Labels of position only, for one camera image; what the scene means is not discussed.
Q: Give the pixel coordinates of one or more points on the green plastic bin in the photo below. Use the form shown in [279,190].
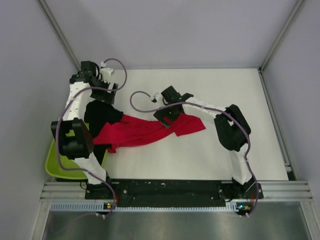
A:
[71,154]

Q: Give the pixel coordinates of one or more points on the aluminium frame post left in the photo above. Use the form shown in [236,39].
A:
[59,33]

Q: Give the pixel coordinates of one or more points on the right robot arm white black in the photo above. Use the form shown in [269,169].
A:
[232,131]

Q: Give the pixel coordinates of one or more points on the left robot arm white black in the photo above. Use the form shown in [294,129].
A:
[89,70]

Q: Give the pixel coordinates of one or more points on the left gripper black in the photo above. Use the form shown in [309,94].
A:
[106,96]

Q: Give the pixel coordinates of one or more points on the aluminium frame post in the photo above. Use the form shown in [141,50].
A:
[294,13]
[59,33]

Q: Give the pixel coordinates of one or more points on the aluminium frame post right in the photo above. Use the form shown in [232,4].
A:
[294,13]

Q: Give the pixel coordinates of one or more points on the black t shirt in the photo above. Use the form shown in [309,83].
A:
[97,114]

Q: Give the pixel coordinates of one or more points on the aluminium side rail right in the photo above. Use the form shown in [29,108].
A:
[278,130]

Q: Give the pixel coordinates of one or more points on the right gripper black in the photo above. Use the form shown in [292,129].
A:
[161,113]

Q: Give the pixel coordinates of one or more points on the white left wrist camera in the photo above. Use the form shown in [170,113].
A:
[105,75]

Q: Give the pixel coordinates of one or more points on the red t shirt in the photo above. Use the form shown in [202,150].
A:
[134,132]

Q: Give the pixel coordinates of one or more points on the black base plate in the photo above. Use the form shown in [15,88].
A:
[161,193]

